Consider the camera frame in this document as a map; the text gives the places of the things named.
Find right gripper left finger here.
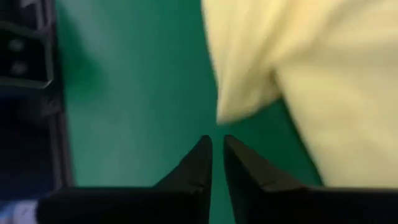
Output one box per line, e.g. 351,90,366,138
36,134,214,224

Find yellow garment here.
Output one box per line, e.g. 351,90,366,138
200,0,398,188

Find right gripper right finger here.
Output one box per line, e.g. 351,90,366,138
223,134,398,224

